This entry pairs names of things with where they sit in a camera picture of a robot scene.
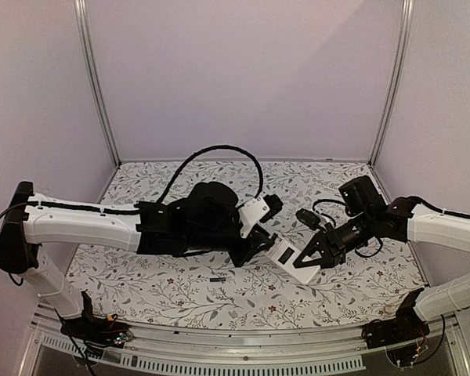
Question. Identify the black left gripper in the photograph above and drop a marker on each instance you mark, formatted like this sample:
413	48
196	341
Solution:
256	240

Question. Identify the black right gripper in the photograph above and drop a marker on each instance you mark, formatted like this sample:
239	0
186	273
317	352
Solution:
330	244

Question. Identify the white and red remote control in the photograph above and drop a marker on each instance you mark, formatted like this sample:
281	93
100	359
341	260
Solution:
283	254

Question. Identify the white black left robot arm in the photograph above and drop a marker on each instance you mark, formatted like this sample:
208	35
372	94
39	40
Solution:
209	219

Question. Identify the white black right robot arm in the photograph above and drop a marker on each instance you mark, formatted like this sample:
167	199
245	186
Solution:
406	219

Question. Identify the floral patterned table mat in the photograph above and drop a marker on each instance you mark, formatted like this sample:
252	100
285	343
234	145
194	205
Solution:
177	292

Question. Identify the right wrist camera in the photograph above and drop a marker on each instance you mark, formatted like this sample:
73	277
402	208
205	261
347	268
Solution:
308	218

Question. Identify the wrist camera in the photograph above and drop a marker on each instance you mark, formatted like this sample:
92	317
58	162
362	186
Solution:
308	218
274	204

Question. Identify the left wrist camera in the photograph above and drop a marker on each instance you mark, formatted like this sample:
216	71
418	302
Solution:
274	204

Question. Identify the aluminium front rail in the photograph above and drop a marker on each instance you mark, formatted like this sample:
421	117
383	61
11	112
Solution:
166	350

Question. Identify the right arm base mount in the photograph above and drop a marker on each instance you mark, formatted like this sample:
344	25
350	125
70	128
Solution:
405	326

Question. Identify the right aluminium frame post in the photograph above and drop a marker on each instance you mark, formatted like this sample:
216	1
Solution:
395	79

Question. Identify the aluminium frame post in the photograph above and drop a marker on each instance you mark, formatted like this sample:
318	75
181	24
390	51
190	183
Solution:
82	19
395	79

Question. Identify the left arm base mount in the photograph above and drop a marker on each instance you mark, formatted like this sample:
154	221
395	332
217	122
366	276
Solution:
102	332

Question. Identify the left aluminium frame post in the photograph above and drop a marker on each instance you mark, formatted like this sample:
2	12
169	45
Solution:
82	19

